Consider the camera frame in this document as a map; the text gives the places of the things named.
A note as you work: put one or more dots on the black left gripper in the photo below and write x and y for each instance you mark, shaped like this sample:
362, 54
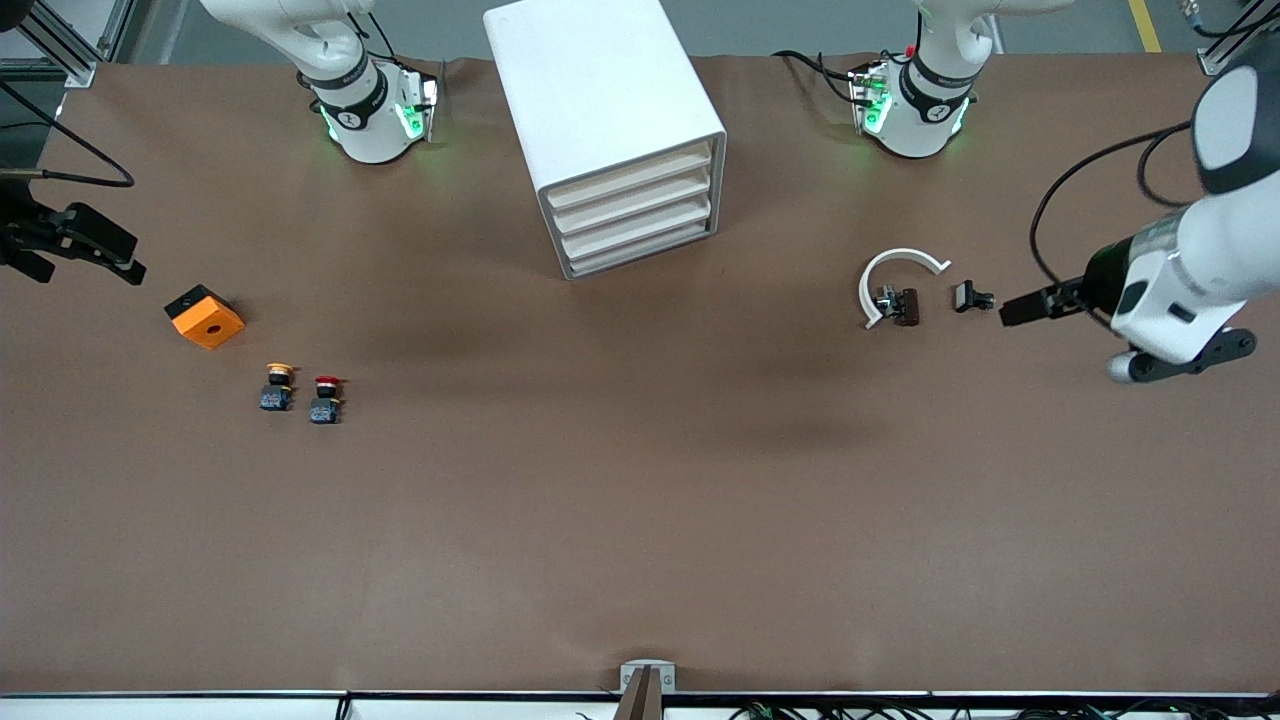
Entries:
1098, 270

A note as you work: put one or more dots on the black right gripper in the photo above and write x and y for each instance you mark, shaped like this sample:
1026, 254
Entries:
20, 233

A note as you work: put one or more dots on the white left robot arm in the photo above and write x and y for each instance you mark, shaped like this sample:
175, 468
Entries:
1220, 250

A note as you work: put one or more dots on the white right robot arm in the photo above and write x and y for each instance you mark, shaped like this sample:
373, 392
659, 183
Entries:
370, 125

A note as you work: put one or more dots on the yellow push button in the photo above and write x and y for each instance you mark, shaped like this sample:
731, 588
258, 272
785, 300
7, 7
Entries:
276, 395

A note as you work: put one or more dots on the red push button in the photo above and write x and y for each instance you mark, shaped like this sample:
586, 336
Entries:
325, 408

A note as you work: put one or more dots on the small black plastic part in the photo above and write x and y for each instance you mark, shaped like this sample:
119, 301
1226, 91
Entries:
965, 296

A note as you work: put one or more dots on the brown block with metal clip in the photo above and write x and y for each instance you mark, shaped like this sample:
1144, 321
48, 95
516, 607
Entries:
907, 306

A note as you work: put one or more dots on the orange box with black base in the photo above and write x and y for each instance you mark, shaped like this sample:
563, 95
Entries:
210, 325

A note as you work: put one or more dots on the white curved plastic piece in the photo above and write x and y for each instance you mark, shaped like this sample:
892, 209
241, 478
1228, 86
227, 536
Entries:
863, 293

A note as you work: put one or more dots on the aluminium frame profile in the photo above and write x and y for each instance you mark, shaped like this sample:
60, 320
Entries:
70, 60
1215, 60

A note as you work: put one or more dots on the table edge rail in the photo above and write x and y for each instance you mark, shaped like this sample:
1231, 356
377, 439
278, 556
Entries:
200, 708

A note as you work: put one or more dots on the grey metal bracket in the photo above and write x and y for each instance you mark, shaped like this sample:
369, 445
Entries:
648, 668

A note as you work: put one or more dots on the brown camera pole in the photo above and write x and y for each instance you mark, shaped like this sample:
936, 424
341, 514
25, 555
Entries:
640, 700

